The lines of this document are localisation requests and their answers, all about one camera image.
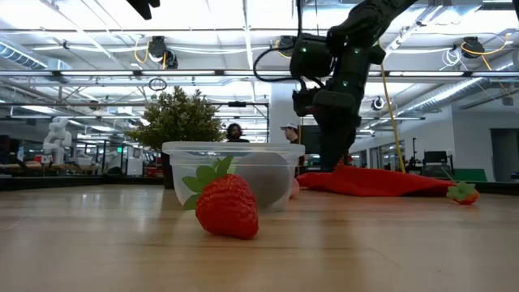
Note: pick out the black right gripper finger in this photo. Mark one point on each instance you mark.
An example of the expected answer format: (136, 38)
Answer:
(346, 138)
(330, 142)

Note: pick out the small pink round fruit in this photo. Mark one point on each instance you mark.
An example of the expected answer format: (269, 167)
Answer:
(295, 188)

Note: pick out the round brown fruit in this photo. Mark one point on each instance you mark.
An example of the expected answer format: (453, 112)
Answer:
(267, 178)

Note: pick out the large red toy strawberry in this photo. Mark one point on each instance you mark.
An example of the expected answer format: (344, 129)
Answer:
(227, 207)

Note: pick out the small red-orange fruit green calyx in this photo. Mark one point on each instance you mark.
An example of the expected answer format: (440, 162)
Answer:
(466, 198)

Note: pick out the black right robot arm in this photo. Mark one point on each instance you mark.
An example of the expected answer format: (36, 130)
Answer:
(365, 20)

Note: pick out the clear plastic tupperware container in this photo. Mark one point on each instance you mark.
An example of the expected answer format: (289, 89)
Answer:
(178, 162)

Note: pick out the person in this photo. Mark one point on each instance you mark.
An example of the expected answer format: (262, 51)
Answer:
(290, 131)
(235, 131)

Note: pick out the red cloth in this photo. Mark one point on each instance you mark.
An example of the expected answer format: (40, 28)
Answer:
(385, 182)

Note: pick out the long ceiling light strip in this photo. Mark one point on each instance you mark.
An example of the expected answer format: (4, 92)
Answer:
(101, 73)

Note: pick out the black monitor on cart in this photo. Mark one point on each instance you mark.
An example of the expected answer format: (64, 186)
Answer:
(436, 157)

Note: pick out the green board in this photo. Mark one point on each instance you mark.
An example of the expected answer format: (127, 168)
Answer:
(472, 175)

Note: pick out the white cabinet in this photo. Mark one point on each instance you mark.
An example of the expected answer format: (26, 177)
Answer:
(134, 162)

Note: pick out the wooden background table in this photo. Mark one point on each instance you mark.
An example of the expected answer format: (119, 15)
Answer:
(61, 166)

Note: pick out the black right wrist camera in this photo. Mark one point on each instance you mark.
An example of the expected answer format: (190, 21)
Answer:
(304, 101)

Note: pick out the black aluminium table frame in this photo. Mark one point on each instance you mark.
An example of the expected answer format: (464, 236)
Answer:
(101, 181)

